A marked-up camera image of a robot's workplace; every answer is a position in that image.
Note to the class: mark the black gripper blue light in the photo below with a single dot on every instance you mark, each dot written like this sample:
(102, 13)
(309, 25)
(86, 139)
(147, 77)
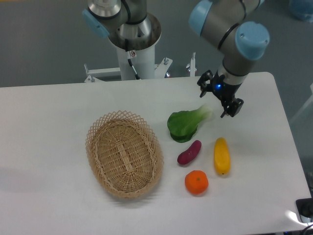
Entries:
(223, 91)

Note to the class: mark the green bok choy vegetable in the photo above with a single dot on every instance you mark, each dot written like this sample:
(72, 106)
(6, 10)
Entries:
(183, 125)

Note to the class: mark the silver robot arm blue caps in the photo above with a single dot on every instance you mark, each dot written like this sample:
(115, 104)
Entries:
(134, 32)

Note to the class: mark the yellow squash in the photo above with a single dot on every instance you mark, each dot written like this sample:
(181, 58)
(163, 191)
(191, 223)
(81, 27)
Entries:
(222, 160)

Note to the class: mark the purple sweet potato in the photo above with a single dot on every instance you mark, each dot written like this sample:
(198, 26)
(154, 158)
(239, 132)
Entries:
(190, 154)

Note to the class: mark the orange tangerine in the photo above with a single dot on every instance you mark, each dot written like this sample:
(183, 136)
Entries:
(196, 182)

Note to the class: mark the oval woven wicker basket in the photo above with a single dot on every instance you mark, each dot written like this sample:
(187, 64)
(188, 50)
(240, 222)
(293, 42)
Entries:
(124, 154)

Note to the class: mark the black device at table corner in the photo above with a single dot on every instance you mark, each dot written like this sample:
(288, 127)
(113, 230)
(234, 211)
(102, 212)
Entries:
(305, 209)

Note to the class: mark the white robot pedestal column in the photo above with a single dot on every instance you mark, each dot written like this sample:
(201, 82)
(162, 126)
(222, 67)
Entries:
(141, 61)

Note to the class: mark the white metal base frame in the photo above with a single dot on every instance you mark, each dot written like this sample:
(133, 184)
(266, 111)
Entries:
(161, 71)

